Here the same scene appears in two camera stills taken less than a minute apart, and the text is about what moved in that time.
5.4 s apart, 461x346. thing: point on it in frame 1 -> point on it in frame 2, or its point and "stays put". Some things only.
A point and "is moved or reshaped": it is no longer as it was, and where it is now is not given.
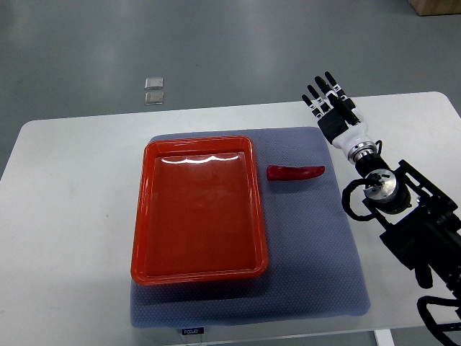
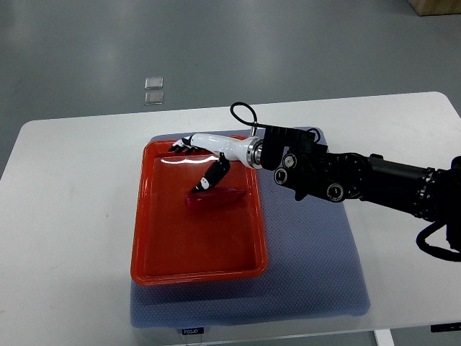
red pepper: x=280 y=173 is moved or reshaped
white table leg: x=385 y=337 stays put
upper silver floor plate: x=154 y=83 stays put
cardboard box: x=436 y=7 stays put
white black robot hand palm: x=341 y=134 -> x=235 y=148
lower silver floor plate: x=154 y=98 stays put
